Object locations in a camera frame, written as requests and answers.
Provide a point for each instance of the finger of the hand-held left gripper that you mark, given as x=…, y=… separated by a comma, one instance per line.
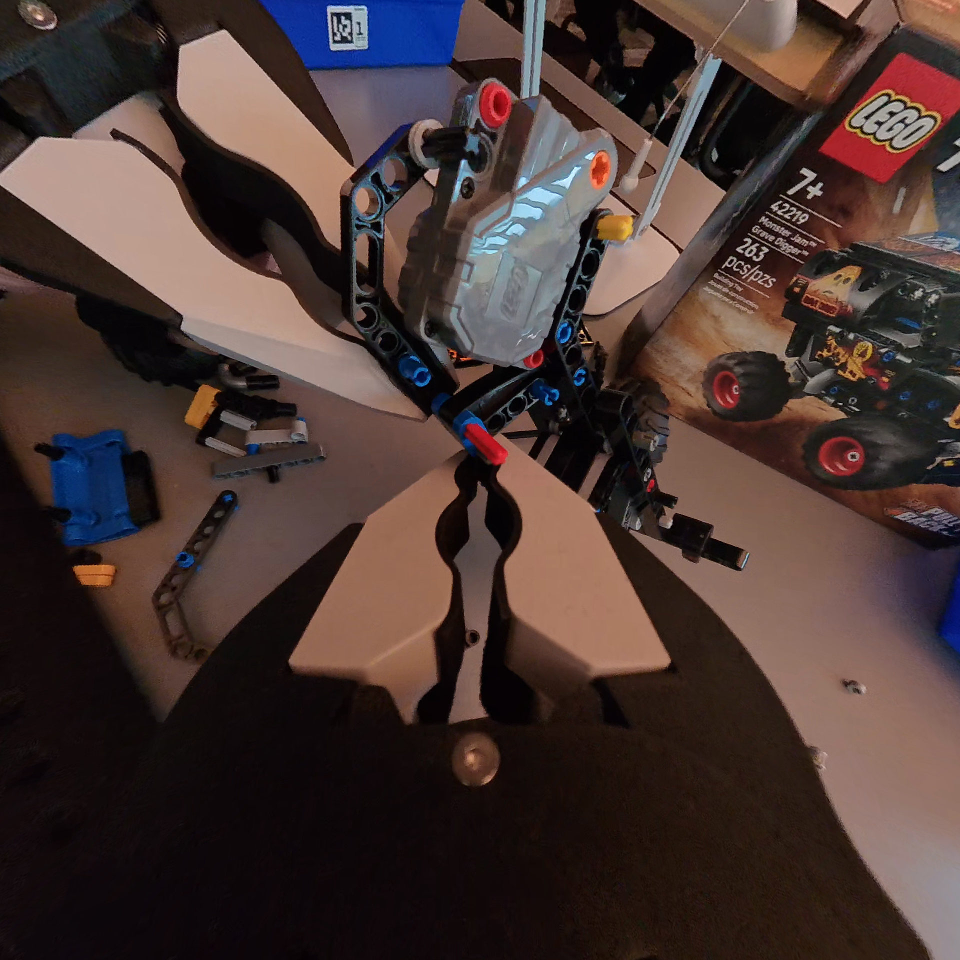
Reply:
x=150, y=247
x=247, y=97

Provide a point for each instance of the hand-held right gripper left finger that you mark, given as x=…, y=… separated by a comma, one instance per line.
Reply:
x=375, y=600

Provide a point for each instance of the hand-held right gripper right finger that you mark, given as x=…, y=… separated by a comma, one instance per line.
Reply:
x=585, y=600

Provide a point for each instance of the toy truck chassis with motor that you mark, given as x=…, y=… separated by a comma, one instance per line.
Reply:
x=510, y=225

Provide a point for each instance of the black toy tyre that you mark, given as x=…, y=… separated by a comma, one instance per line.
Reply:
x=142, y=352

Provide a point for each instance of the grey curved toy tube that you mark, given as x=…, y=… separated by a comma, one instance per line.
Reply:
x=234, y=375

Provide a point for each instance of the yellow and black toy piece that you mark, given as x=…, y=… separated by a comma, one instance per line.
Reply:
x=202, y=405

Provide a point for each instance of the short grey toy beam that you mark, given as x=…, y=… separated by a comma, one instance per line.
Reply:
x=262, y=463

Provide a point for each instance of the blue plastic bin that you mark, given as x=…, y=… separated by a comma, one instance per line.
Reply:
x=420, y=37

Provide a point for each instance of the black angled toy beam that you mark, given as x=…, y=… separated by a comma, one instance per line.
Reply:
x=196, y=555

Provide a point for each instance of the white toy connector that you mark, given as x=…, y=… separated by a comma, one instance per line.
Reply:
x=281, y=433

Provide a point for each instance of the blue toy body panel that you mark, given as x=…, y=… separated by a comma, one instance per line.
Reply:
x=90, y=487

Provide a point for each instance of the toy truck set box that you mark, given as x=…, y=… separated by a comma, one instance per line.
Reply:
x=825, y=375

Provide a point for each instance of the black perforated surface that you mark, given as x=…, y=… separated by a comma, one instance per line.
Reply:
x=45, y=675

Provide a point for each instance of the blue bin at right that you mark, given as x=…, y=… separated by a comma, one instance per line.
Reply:
x=951, y=607

